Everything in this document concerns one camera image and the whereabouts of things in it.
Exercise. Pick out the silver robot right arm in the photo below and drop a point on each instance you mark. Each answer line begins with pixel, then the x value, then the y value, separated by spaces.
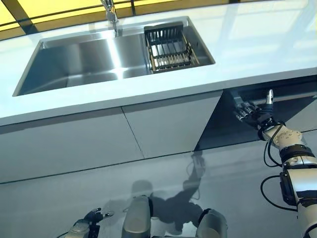
pixel 297 173

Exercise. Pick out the white cabinet door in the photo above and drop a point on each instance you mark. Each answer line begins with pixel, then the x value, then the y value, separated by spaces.
pixel 62 148
pixel 168 129

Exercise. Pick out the chrome pull-down faucet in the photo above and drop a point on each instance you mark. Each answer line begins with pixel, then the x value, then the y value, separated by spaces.
pixel 111 15

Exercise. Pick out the dark metal window frame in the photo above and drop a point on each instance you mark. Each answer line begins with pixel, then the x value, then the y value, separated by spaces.
pixel 132 3

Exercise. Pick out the black dish drainer rack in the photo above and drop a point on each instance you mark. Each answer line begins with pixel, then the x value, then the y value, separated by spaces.
pixel 171 62

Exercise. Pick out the stainless steel sink basin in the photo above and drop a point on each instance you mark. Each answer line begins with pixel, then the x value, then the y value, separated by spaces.
pixel 74 67

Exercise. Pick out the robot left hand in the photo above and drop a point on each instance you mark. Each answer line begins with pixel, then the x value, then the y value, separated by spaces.
pixel 95 217

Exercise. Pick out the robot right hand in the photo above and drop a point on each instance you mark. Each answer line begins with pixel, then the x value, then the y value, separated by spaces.
pixel 262 114

